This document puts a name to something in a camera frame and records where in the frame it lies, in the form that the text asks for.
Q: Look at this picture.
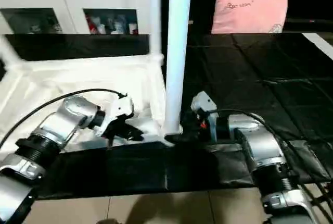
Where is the white plastic table leg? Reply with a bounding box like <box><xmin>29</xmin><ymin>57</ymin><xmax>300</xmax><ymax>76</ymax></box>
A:
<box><xmin>162</xmin><ymin>0</ymin><xmax>194</xmax><ymax>137</ymax></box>
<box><xmin>148</xmin><ymin>0</ymin><xmax>165</xmax><ymax>66</ymax></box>
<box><xmin>0</xmin><ymin>34</ymin><xmax>25</xmax><ymax>71</ymax></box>

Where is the black work mat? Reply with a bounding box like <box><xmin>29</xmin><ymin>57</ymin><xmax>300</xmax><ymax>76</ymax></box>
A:
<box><xmin>0</xmin><ymin>30</ymin><xmax>333</xmax><ymax>200</ymax></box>

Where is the pink printed pillow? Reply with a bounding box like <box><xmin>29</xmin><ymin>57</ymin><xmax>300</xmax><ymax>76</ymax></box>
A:
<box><xmin>211</xmin><ymin>0</ymin><xmax>290</xmax><ymax>34</ymax></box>

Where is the white glass-door cabinet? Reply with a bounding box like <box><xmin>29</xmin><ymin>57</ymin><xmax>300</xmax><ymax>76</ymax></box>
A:
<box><xmin>0</xmin><ymin>0</ymin><xmax>154</xmax><ymax>34</ymax></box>

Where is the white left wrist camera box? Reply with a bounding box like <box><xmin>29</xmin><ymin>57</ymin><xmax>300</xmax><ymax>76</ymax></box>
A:
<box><xmin>99</xmin><ymin>97</ymin><xmax>135</xmax><ymax>136</ymax></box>

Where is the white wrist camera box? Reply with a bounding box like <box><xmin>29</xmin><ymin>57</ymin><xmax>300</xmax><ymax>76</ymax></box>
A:
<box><xmin>99</xmin><ymin>97</ymin><xmax>135</xmax><ymax>136</ymax></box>
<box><xmin>190</xmin><ymin>92</ymin><xmax>217</xmax><ymax>117</ymax></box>

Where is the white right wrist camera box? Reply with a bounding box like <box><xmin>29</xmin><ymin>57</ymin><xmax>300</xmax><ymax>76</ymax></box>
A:
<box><xmin>190</xmin><ymin>92</ymin><xmax>217</xmax><ymax>117</ymax></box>

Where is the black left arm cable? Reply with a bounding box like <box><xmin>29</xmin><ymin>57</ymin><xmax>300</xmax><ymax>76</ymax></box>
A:
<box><xmin>0</xmin><ymin>89</ymin><xmax>127</xmax><ymax>146</ymax></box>

